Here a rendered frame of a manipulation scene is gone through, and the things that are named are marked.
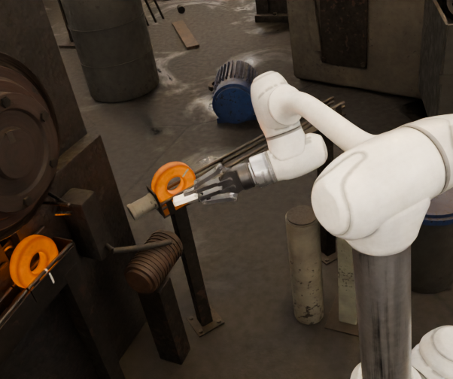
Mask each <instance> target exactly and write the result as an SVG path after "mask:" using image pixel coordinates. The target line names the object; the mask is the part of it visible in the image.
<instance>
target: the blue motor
mask: <svg viewBox="0 0 453 379"><path fill-rule="evenodd" d="M256 77H258V72H257V73H256V69H254V68H253V66H251V65H250V63H247V62H246V61H242V60H234V61H233V60H232V61H231V62H229V61H228V63H227V64H225V63H224V65H223V66H221V67H220V69H218V73H217V74H216V78H215V81H214V88H213V91H212V93H213V94H212V98H213V101H212V107H213V109H214V112H215V113H216V115H217V123H233V124H237V123H243V122H245V121H249V120H257V117H256V114H255V112H254V108H253V105H252V102H251V84H252V83H253V80H254V79H255V78H256Z"/></svg>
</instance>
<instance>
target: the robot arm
mask: <svg viewBox="0 0 453 379"><path fill-rule="evenodd" d="M251 102H252V105H253V108H254V112H255V114H256V117H257V121H258V123H259V124H260V128H261V129H262V131H263V133H264V135H265V137H266V141H267V144H268V148H269V150H267V152H262V153H260V154H257V155H255V156H252V157H250V158H249V162H243V163H240V164H238V165H236V166H234V167H227V168H226V167H225V166H223V165H222V163H221V162H219V163H218V164H217V165H216V166H215V167H214V168H213V169H212V170H210V171H208V172H207V173H205V174H204V175H202V176H201V177H199V178H197V179H195V181H194V187H193V188H191V189H187V190H185V191H184V193H183V194H180V195H179V196H175V197H173V204H174V206H175V207H176V206H178V205H182V204H184V203H186V202H187V203H188V204H190V203H193V202H196V201H198V202H202V203H203V204H204V205H209V204H214V203H220V202H237V195H238V193H240V192H241V191H242V190H248V189H250V188H253V187H255V186H256V184H257V185H258V186H259V187H263V186H266V185H269V184H271V183H276V182H277V181H280V180H290V179H294V178H296V177H300V176H302V175H304V174H307V173H309V172H310V171H313V170H315V169H316V168H319V167H320V166H322V165H323V164H324V163H325V162H326V160H327V156H328V154H327V147H326V144H325V143H324V139H323V138H322V136H321V135H318V134H314V133H308V134H305V133H304V131H303V129H302V127H301V124H300V121H299V119H300V118H301V117H304V118H305V119H306V120H308V121H309V122H310V123H311V124H312V125H313V126H314V127H315V128H316V129H318V130H319V131H320V132H322V133H323V134H324V135H325V136H326V137H328V138H329V139H330V140H331V141H332V142H333V143H334V144H335V145H337V146H338V147H339V148H341V149H342V150H343V151H345V152H344V153H343V154H341V155H340V156H338V157H337V158H336V159H334V160H333V161H332V162H331V163H330V164H329V165H328V166H327V167H326V168H325V169H324V170H323V171H322V172H321V173H320V175H319V176H318V178H317V179H316V181H315V182H314V185H313V188H312V207H313V211H314V212H315V216H316V217H317V219H318V221H319V222H320V224H321V225H322V226H323V227H324V228H325V229H326V230H327V231H328V232H329V233H330V234H331V235H334V236H336V237H338V238H341V239H345V240H346V241H347V242H348V243H349V244H350V245H351V246H352V256H353V265H354V284H355V293H356V303H357V321H358V332H359V341H360V359H361V362H360V363H359V364H358V365H357V366H356V367H355V368H354V370H353V372H352V374H351V379H453V326H440V327H438V328H435V329H433V330H431V331H430V332H428V333H427V334H426V335H424V336H423V337H422V339H421V341H420V343H419V344H417V345H416V346H415V347H414V348H413V349H412V301H411V244H412V242H413V241H414V240H415V239H416V238H417V236H418V233H419V229H420V227H421V224H422V222H423V220H424V217H425V214H426V213H427V210H428V208H429V206H430V200H431V199H433V198H435V197H436V196H438V195H440V194H442V193H443V192H445V191H446V190H449V189H451V188H452V187H453V114H445V115H439V116H434V117H426V118H423V119H420V120H417V121H415V122H411V123H407V124H404V125H402V126H400V127H397V128H395V129H393V130H391V131H389V132H384V133H381V134H380V135H371V134H369V133H367V132H365V131H363V130H362V129H360V128H358V127H357V126H355V125H354V124H353V123H351V122H349V121H348V120H347V119H345V118H344V117H342V116H341V115H340V114H338V113H336V112H335V111H334V110H332V109H331V108H329V107H328V106H326V105H325V104H324V103H323V102H321V101H319V100H318V99H316V98H315V97H313V96H311V95H309V94H307V93H304V92H299V91H298V90H297V89H296V88H294V87H292V86H291V85H289V84H287V81H286V80H285V79H284V78H283V77H282V76H281V75H280V74H279V73H278V72H274V71H268V72H266V73H263V74H261V75H259V76H258V77H256V78H255V79H254V80H253V83H252V84H251ZM222 172H223V173H222ZM219 173H222V175H221V176H218V177H216V178H215V179H213V180H211V179H212V178H213V177H215V176H217V175H218V174H219ZM227 192H229V193H227ZM197 193H198V194H197ZM220 193H222V194H220ZM223 193H225V194H223ZM218 194H220V195H218Z"/></svg>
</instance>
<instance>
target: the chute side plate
mask: <svg viewBox="0 0 453 379"><path fill-rule="evenodd" d="M75 263H77V264H78V268H79V269H80V268H81V267H82V265H81V262H80V260H79V258H78V255H77V253H76V250H75V248H74V246H72V247H71V248H70V249H69V250H68V251H67V252H66V253H65V254H64V255H63V256H62V258H61V259H60V260H59V261H58V262H57V263H56V264H55V265H54V266H53V267H52V268H51V269H50V270H49V272H48V273H46V275H45V276H43V278H42V279H40V280H39V282H38V283H37V284H36V285H35V286H34V287H33V288H32V289H31V290H30V292H31V293H28V294H27V295H26V296H25V298H24V299H23V300H22V301H21V303H19V304H18V306H17V307H16V308H15V309H14V311H13V312H12V313H11V315H10V316H9V317H8V318H7V319H6V321H4V323H3V324H2V325H1V327H0V365H1V364H2V363H3V362H4V360H5V359H6V358H7V357H8V355H9V354H10V352H11V351H12V350H13V349H14V348H15V346H16V345H17V343H18V342H19V341H20V339H21V338H22V337H23V336H24V335H25V334H26V332H27V331H28V329H29V328H30V326H31V325H32V324H33V323H34V322H35V320H36V319H37V318H38V316H39V315H40V314H41V312H42V311H43V310H44V309H45V308H46V307H47V306H48V305H49V304H50V302H51V301H52V300H53V299H54V298H55V297H56V295H57V294H58V293H59V292H60V291H61V290H62V288H63V287H64V286H65V285H66V284H67V281H66V279H65V277H64V276H65V274H66V273H67V272H68V271H69V270H70V269H71V267H72V266H73V265H74V264H75ZM49 273H51V275H52V277H53V279H54V281H55V282H54V283H53V281H52V280H51V278H50V275H49Z"/></svg>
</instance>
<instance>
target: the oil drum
mask: <svg viewBox="0 0 453 379"><path fill-rule="evenodd" d="M60 1H61V3H62V7H63V10H64V12H65V17H66V19H67V22H68V28H69V29H70V32H71V36H72V38H73V41H74V45H75V48H76V51H77V53H78V57H79V63H80V64H81V67H82V69H83V72H84V76H85V78H86V81H87V86H88V88H89V91H90V95H91V96H92V98H94V99H95V100H97V101H99V102H107V103H115V102H125V101H129V100H133V99H136V98H139V97H141V96H144V95H146V94H148V93H149V92H151V91H152V90H153V89H154V88H155V87H156V86H157V85H158V83H159V81H160V79H159V75H158V71H157V66H156V62H155V58H154V52H153V49H152V48H153V45H152V43H151V42H150V36H149V32H148V29H147V23H146V19H145V16H144V8H143V6H142V3H141V0H60Z"/></svg>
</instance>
